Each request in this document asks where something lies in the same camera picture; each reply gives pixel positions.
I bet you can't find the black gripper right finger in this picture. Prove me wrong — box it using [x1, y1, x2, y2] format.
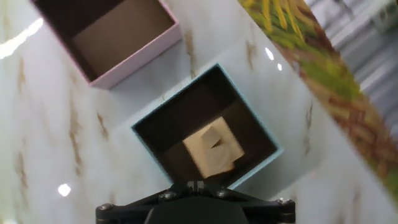
[196, 181, 296, 224]

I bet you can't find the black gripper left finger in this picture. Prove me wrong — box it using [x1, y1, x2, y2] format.
[95, 181, 197, 224]

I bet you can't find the small wooden cube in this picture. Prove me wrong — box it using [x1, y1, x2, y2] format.
[200, 125, 223, 149]

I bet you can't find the light blue cardboard box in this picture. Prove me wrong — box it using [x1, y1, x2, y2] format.
[131, 63, 284, 190]

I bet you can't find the pink cardboard box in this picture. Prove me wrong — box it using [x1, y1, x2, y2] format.
[29, 0, 183, 91]

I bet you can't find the large wooden cube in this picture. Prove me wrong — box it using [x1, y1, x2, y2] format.
[182, 116, 246, 179]

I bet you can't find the white marble pattern sheet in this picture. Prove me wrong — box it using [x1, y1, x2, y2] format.
[0, 0, 398, 224]

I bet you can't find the yellow green painted cloth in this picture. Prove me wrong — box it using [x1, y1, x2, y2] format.
[238, 0, 398, 200]

